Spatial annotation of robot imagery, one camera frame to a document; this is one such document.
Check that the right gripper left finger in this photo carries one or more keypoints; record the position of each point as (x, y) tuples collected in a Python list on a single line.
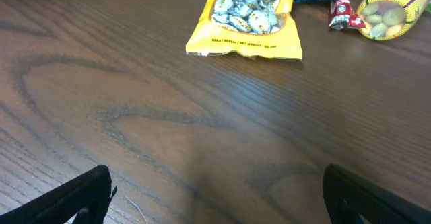
[(84, 199)]

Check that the yellow Mentos bottle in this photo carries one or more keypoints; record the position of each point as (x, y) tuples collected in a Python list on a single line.
[(389, 19)]

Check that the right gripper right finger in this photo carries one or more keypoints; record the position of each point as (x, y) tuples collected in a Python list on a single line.
[(350, 198)]

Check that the red KitKat bar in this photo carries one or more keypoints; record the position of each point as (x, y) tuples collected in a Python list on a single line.
[(342, 16)]

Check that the yellow Hacks candy bag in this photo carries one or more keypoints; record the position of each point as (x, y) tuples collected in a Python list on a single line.
[(252, 28)]

